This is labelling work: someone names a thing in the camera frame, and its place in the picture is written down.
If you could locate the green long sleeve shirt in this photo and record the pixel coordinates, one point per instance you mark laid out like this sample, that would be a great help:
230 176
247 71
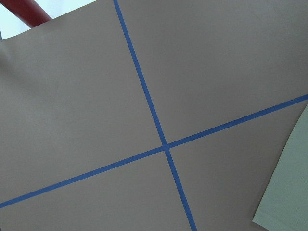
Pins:
284 204

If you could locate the brown paper table cover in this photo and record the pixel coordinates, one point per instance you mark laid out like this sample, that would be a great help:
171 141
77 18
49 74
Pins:
149 115

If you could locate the red cylinder tube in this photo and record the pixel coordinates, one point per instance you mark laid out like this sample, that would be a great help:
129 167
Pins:
28 11

